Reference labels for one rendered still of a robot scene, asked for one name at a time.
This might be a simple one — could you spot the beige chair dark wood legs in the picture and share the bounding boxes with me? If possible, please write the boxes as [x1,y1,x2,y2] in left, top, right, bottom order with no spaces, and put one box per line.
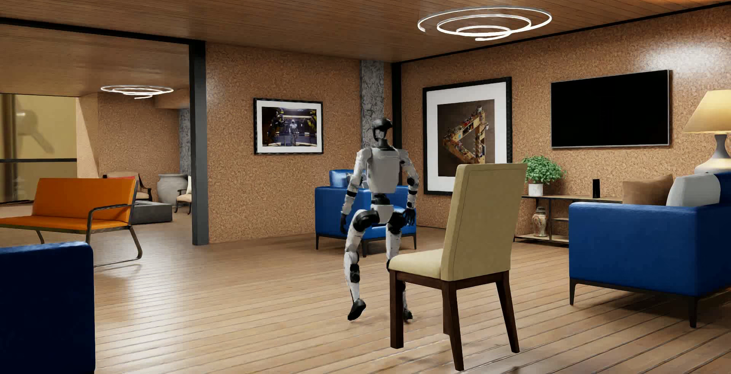
[389,163,528,372]

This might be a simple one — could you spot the cream side chair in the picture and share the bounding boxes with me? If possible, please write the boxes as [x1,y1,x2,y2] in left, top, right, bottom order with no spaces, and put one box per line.
[174,176,193,215]

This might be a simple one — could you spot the beige lounge chair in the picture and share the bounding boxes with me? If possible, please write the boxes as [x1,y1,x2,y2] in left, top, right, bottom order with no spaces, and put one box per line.
[103,171,154,203]

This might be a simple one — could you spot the robot left leg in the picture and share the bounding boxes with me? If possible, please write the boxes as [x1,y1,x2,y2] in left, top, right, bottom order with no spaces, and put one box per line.
[385,211,415,323]

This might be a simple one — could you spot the robot leg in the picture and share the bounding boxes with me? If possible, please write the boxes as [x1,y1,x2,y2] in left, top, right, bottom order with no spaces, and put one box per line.
[343,209,381,322]
[385,211,415,323]

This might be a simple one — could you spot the blue armchair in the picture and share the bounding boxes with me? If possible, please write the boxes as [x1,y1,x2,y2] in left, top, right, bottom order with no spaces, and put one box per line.
[314,169,418,258]

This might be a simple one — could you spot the robot right leg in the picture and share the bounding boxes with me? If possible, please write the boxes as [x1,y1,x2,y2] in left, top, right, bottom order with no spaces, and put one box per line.
[343,209,381,322]

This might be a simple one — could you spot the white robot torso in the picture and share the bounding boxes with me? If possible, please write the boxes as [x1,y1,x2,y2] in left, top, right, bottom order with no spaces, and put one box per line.
[360,146,405,224]

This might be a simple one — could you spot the robot head black visor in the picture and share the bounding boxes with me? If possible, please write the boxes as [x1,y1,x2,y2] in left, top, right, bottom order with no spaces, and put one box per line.
[371,117,394,150]

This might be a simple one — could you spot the large framed triangle picture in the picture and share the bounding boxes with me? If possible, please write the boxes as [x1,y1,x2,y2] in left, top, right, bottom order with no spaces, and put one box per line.
[423,77,513,196]

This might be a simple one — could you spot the small framed robot picture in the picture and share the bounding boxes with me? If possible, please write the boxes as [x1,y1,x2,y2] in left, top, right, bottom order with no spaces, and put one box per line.
[254,98,324,155]

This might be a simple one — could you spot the potted green plant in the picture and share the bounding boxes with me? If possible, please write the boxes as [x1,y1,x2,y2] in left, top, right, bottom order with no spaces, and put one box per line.
[521,155,565,197]

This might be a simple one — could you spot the wooden console table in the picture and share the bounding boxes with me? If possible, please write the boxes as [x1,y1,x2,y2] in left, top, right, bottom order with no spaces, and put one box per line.
[514,193,624,247]

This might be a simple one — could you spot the large grey floor pot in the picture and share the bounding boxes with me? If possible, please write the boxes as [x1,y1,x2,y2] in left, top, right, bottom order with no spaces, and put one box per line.
[156,173,188,206]

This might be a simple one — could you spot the grey ottoman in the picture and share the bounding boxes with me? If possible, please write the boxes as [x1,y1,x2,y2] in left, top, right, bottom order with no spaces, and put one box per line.
[129,200,173,225]

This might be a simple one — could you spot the blue sofa with cushions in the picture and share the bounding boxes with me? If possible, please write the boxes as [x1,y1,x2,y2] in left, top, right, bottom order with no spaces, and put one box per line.
[569,171,731,329]

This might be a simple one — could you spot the brown cushion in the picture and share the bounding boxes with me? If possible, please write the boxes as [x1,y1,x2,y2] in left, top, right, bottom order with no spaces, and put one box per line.
[622,174,675,206]

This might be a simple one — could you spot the grey cushion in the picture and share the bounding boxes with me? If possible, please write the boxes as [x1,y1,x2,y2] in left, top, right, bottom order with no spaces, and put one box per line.
[666,173,721,208]

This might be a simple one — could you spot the dark blue sofa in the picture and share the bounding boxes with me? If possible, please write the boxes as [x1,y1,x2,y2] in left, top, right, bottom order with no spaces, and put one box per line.
[0,241,96,374]

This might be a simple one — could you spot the table lamp cream shade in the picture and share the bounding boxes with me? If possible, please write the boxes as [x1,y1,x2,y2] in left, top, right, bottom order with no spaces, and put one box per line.
[682,90,731,175]

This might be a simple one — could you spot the spiral ring ceiling light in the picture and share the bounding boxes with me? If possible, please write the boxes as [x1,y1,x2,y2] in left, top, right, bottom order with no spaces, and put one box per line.
[101,84,174,100]
[417,6,553,42]

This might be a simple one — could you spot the black wall television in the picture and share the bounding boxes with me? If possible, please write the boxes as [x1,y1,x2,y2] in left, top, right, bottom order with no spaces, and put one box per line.
[551,69,670,149]

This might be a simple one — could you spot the orange bench metal frame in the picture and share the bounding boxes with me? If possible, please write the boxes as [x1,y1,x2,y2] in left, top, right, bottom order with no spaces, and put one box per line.
[0,177,144,268]

